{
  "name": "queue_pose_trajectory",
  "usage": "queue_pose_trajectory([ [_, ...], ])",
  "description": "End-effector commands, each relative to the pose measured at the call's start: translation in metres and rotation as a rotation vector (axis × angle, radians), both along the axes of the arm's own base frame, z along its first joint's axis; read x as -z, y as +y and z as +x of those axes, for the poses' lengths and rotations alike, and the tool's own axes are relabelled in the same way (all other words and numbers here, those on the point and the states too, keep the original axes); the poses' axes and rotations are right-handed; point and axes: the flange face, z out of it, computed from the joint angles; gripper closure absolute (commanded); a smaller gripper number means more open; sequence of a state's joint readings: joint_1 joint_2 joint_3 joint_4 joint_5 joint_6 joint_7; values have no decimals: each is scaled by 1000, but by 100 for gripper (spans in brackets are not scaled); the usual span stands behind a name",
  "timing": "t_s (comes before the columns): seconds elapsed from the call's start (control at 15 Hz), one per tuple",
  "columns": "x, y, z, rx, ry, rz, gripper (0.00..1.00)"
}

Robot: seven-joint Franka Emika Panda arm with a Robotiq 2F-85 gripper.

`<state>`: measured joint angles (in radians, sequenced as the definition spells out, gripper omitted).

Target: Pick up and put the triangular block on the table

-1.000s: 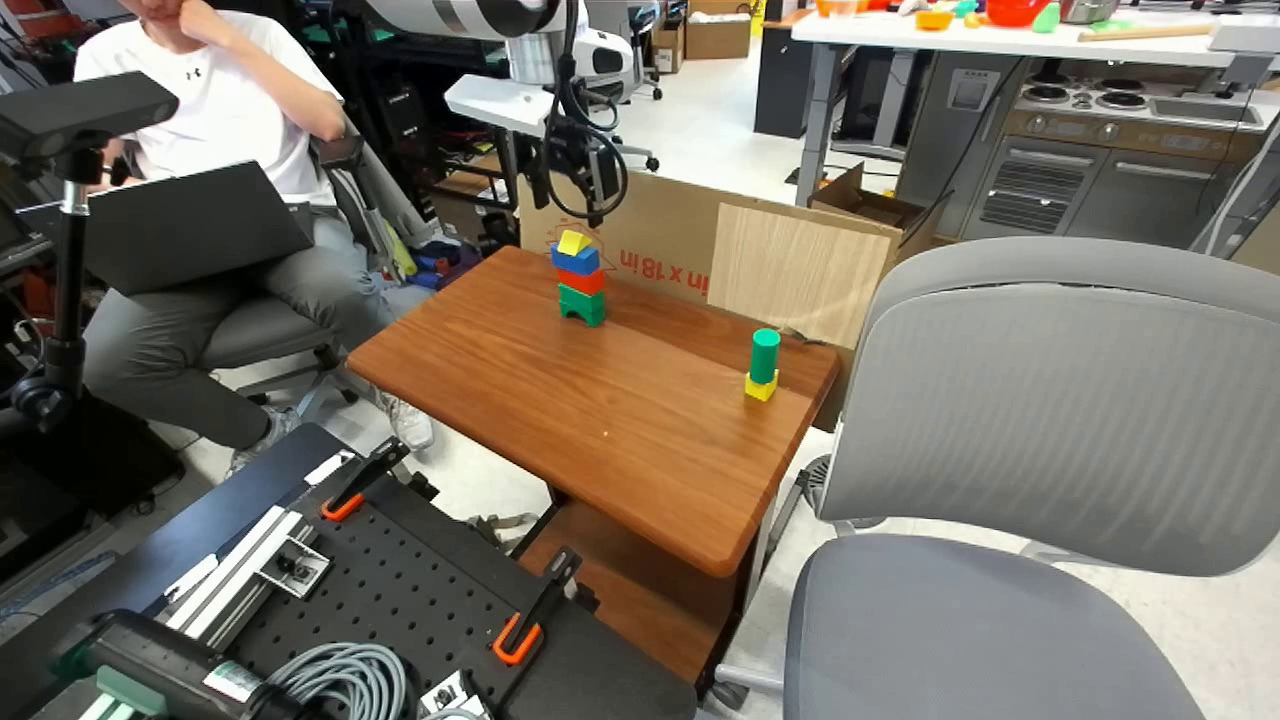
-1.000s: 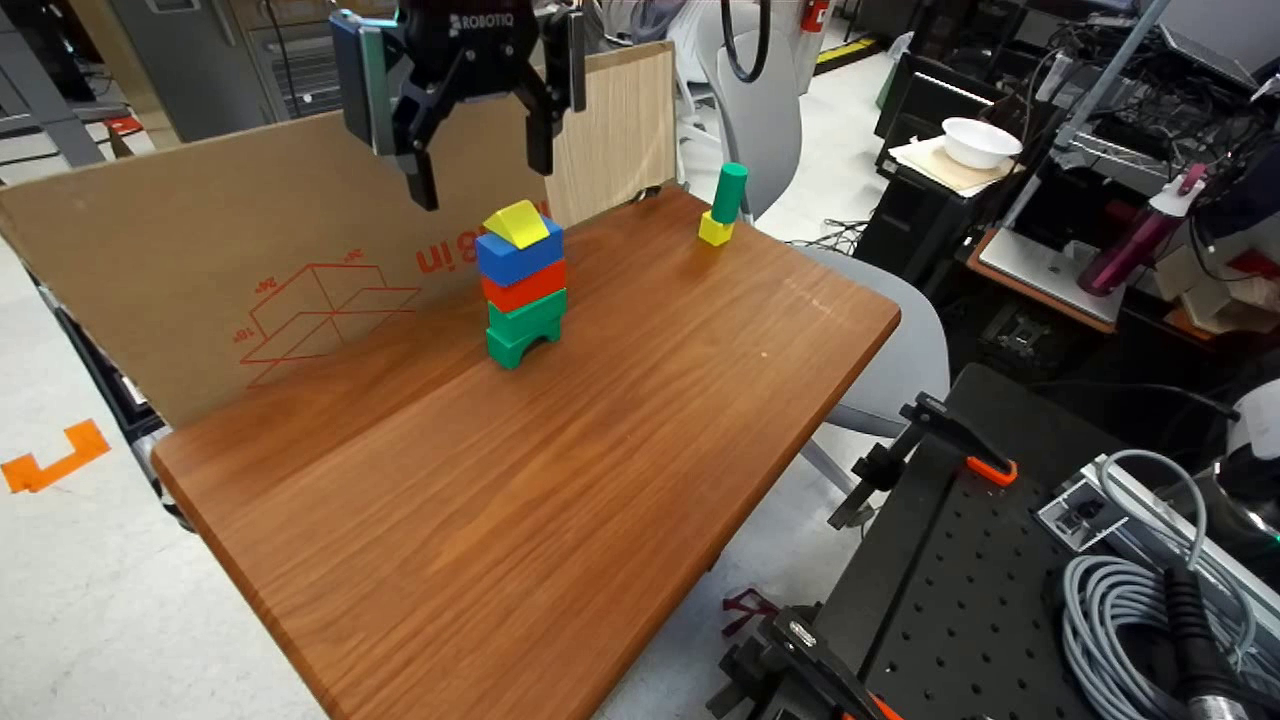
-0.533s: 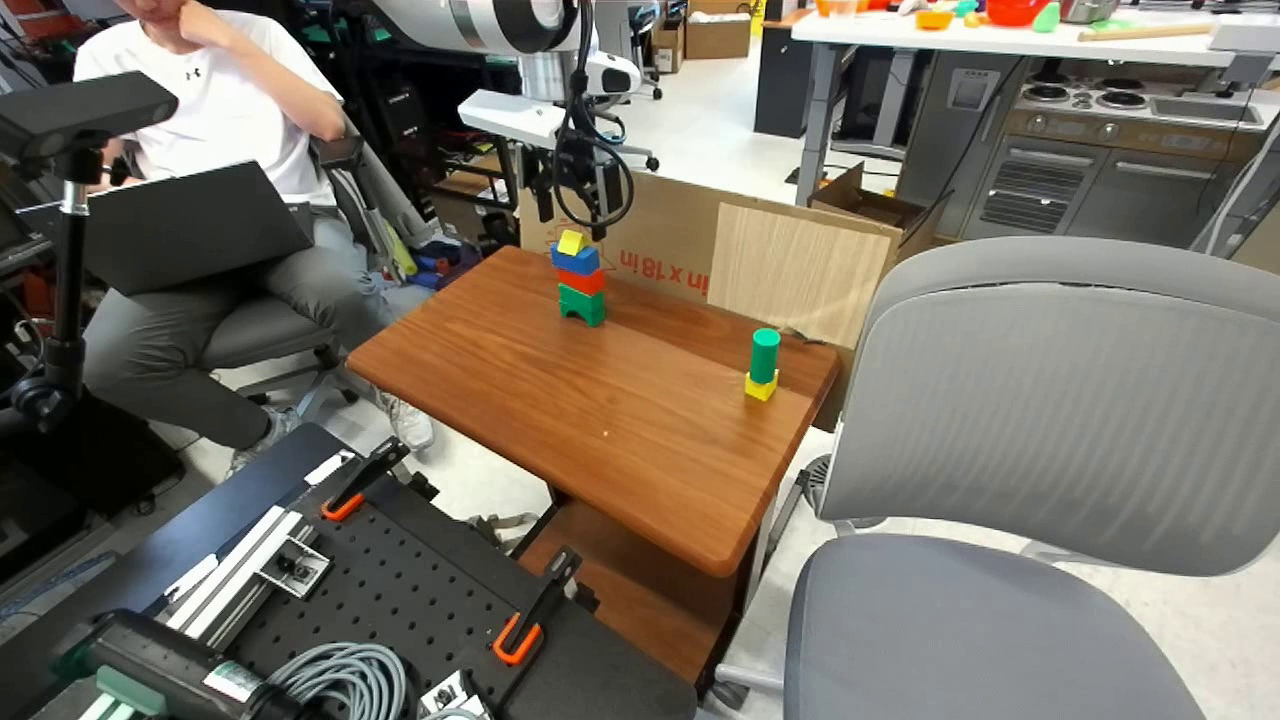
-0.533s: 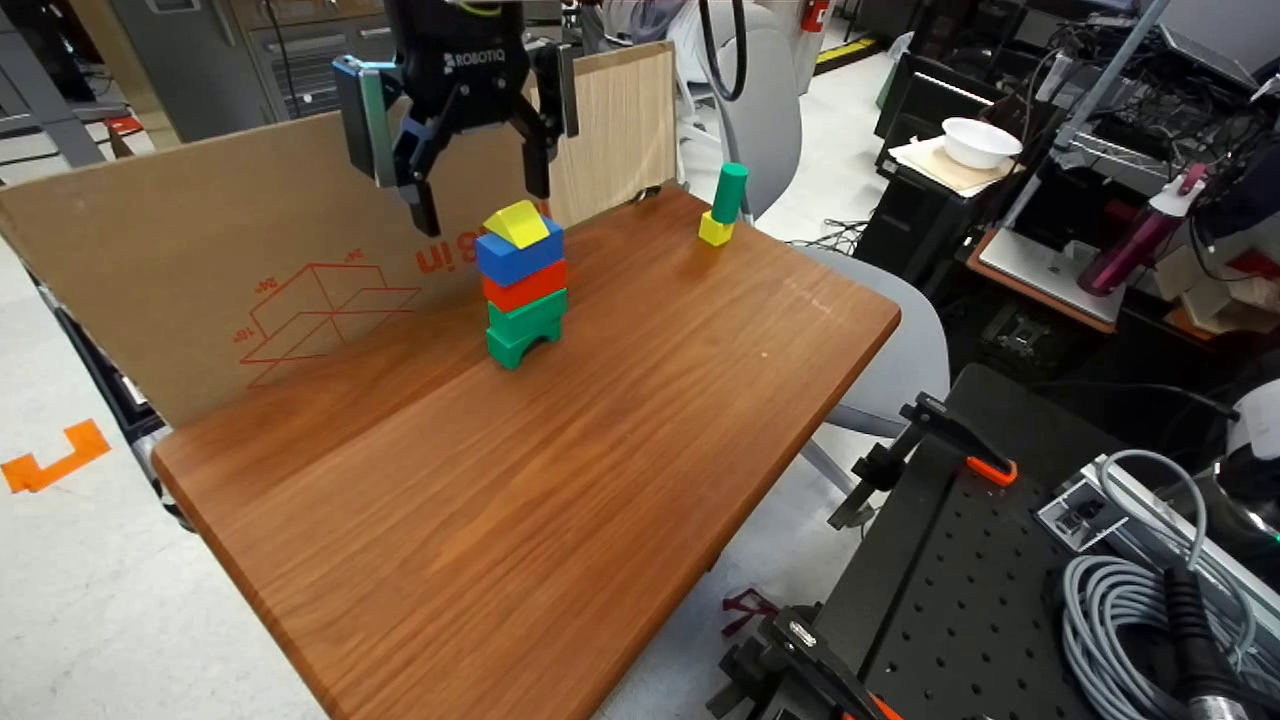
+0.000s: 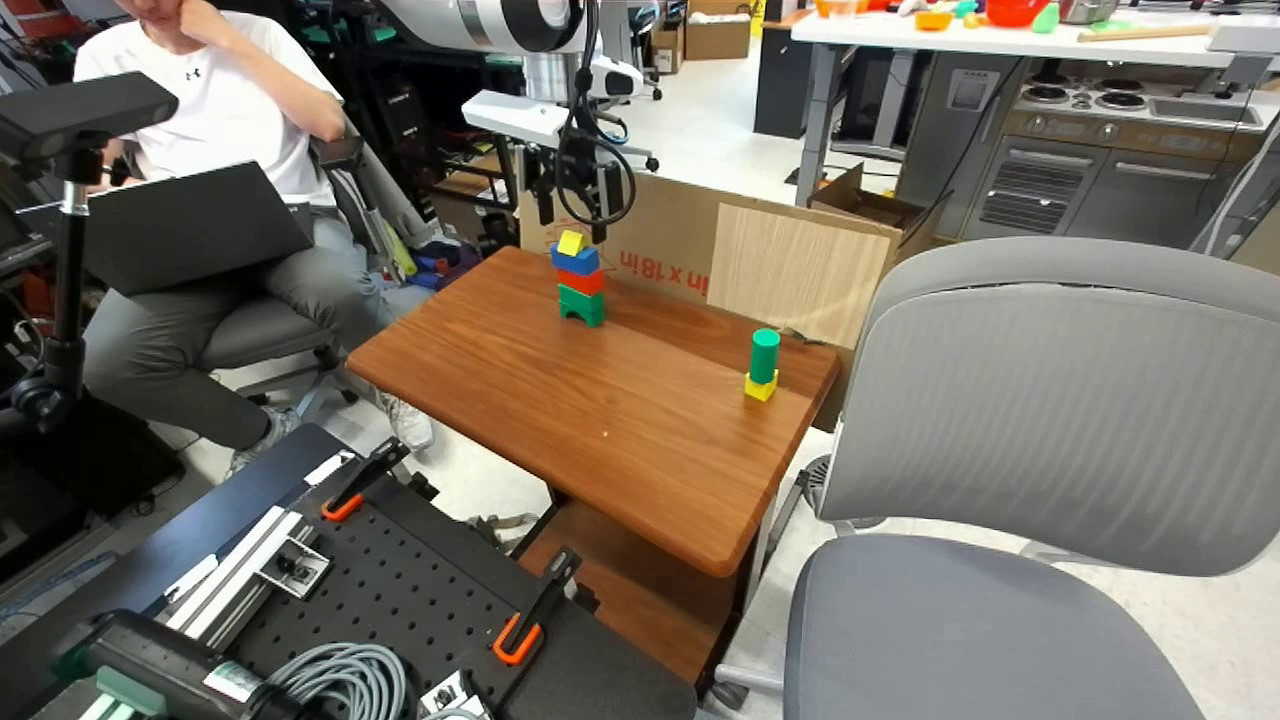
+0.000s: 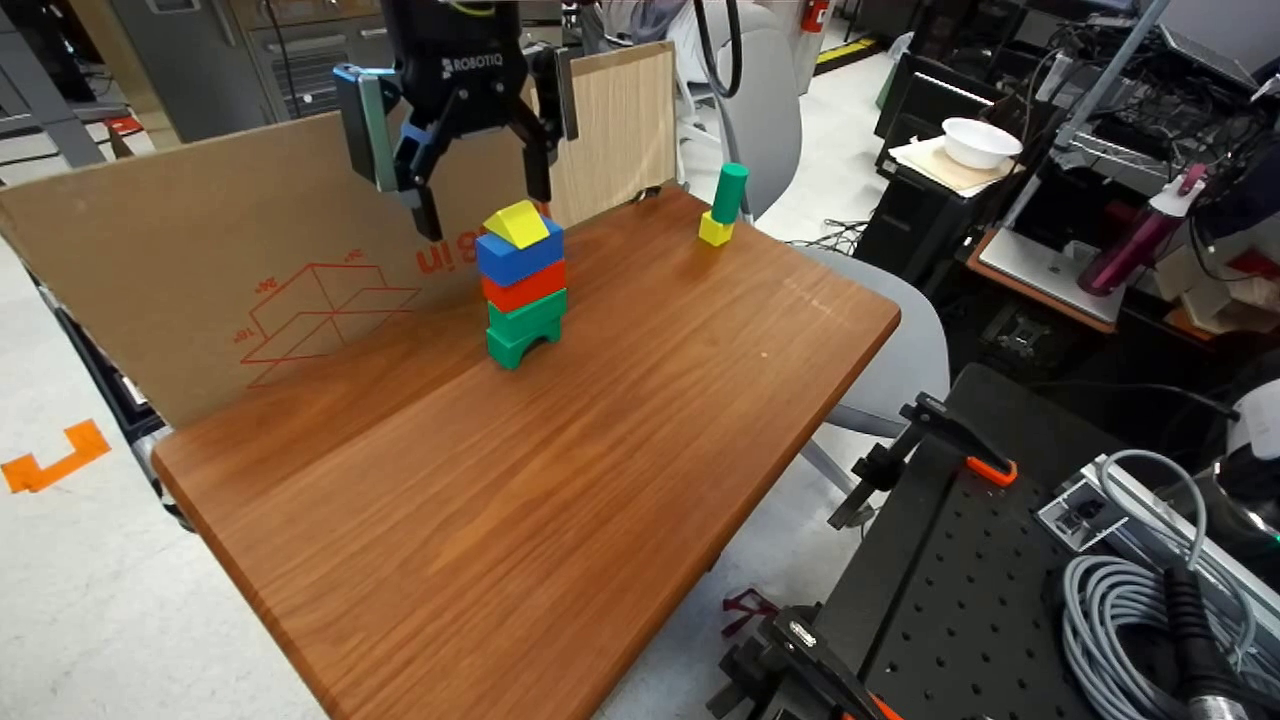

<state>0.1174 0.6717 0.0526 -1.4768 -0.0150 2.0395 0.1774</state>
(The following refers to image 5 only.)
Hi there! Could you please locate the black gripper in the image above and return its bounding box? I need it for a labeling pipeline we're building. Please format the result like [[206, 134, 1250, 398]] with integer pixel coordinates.
[[519, 124, 637, 250]]

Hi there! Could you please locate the blue rectangular block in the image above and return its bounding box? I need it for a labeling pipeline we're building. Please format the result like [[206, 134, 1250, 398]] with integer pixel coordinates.
[[547, 243, 608, 280]]

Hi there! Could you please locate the red rectangular block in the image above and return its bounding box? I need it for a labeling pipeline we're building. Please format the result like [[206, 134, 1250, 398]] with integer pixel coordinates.
[[553, 263, 611, 299]]

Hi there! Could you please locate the green arch block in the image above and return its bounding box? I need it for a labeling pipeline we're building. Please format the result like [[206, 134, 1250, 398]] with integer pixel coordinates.
[[556, 285, 611, 333]]

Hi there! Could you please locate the green cylinder block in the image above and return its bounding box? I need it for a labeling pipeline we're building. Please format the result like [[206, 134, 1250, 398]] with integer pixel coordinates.
[[750, 324, 783, 388]]

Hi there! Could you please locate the brown cardboard panel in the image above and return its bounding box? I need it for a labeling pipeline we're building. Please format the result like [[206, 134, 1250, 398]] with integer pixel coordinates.
[[516, 172, 930, 356]]

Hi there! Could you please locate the small cardboard box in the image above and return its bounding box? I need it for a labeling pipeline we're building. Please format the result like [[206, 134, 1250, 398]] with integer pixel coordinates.
[[685, 10, 756, 63]]

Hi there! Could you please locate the light plywood board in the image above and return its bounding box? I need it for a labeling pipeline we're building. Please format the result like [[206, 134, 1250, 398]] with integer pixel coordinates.
[[705, 201, 899, 351]]

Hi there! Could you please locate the grey swivel chair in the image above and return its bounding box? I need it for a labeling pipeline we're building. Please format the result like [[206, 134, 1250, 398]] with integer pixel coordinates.
[[195, 124, 453, 398]]

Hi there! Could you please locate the person in white shirt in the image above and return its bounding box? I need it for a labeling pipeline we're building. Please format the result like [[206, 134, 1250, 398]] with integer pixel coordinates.
[[71, 0, 446, 458]]

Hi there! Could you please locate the black laptop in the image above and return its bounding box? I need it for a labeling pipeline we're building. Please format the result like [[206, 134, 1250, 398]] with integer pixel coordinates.
[[76, 161, 322, 299]]

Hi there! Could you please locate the black perforated breadboard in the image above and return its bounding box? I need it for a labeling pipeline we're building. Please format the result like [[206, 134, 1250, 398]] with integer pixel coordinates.
[[0, 421, 700, 720]]

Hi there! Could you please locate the white table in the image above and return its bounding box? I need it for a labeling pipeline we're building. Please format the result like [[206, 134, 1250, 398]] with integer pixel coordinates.
[[783, 5, 1280, 212]]

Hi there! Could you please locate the grey office chair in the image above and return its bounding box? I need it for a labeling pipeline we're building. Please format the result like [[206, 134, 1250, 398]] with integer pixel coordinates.
[[700, 233, 1280, 720]]

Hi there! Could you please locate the grey metal cabinet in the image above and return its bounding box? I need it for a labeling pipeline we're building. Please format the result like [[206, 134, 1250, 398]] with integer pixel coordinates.
[[893, 54, 1280, 255]]

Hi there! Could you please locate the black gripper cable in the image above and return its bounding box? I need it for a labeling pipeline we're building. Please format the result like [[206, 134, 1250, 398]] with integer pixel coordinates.
[[556, 0, 647, 233]]

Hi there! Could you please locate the black clamp orange handle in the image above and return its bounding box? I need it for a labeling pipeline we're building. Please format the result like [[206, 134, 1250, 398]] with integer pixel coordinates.
[[490, 545, 603, 674], [315, 438, 411, 530]]

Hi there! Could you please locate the silver aluminium rail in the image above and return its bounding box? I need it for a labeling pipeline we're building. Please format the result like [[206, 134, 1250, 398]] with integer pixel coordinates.
[[156, 501, 335, 644]]

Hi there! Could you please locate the grey coiled cable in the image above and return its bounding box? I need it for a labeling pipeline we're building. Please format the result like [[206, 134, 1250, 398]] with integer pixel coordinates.
[[259, 641, 411, 720]]

